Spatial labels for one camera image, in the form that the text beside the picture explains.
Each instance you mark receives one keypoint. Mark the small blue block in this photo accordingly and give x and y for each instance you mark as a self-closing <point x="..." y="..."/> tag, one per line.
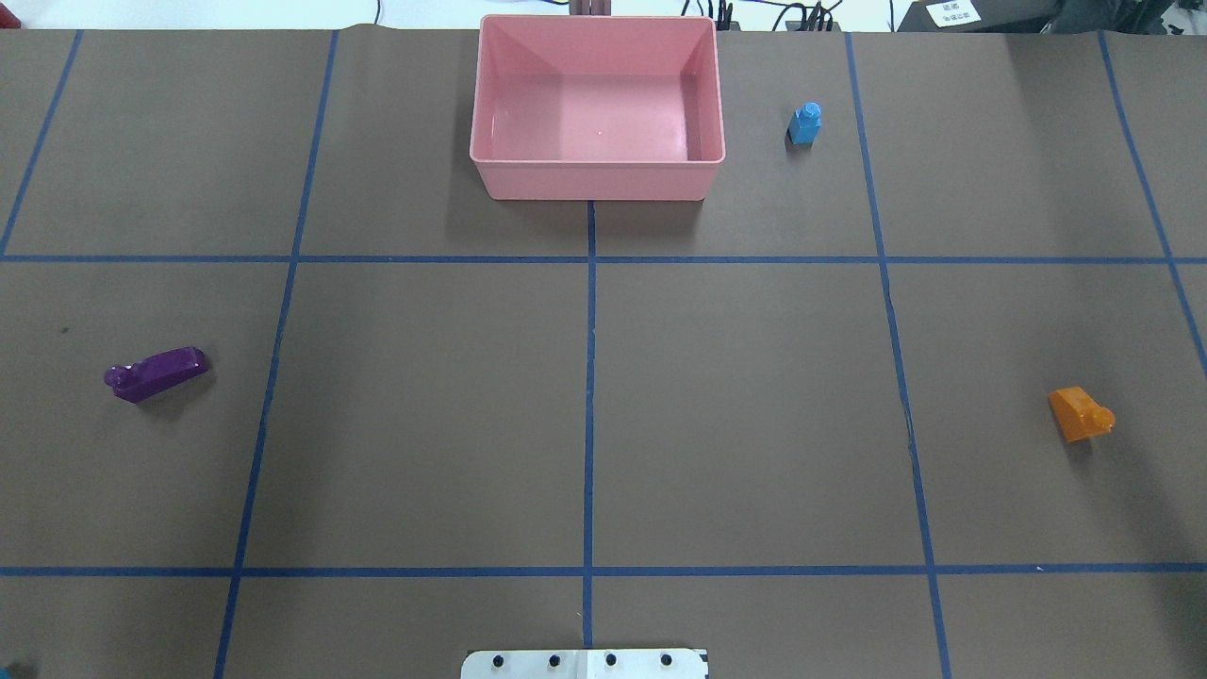
<point x="805" y="124"/>

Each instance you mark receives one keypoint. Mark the purple block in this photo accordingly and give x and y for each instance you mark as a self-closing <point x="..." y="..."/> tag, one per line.
<point x="149" y="377"/>

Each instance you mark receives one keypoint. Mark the orange block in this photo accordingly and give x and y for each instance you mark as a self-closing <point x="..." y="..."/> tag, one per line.
<point x="1078" y="416"/>

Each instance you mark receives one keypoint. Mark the pink plastic box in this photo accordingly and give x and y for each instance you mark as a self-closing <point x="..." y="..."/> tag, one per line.
<point x="597" y="108"/>

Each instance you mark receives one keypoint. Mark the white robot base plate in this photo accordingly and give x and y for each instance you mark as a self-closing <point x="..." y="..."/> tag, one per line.
<point x="588" y="663"/>

